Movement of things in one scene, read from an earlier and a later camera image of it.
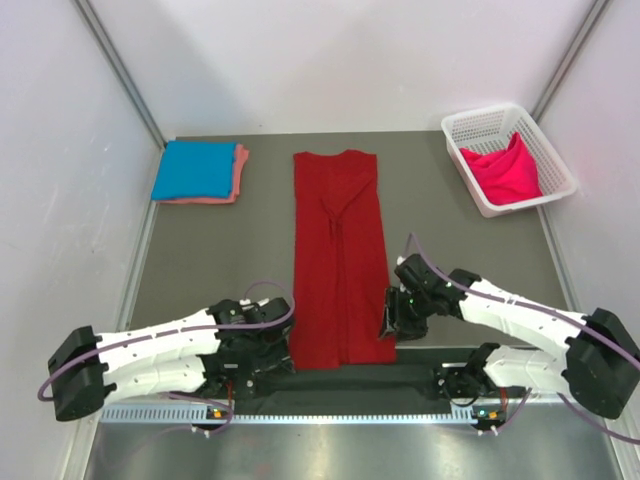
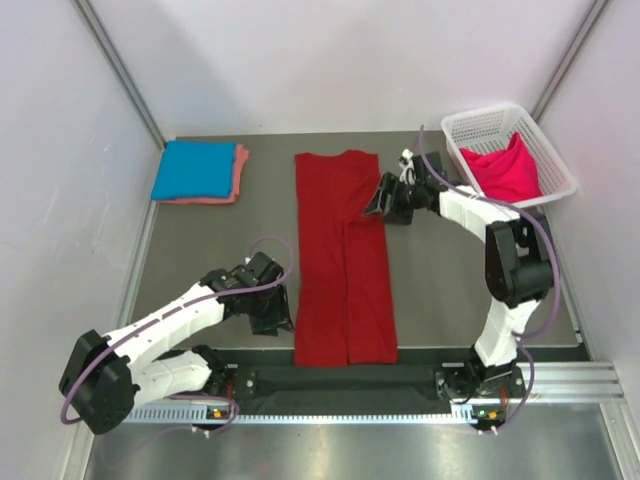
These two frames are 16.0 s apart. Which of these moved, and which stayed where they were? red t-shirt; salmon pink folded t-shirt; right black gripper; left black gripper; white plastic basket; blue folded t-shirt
Moved: right black gripper; left black gripper
Stayed: salmon pink folded t-shirt; blue folded t-shirt; red t-shirt; white plastic basket
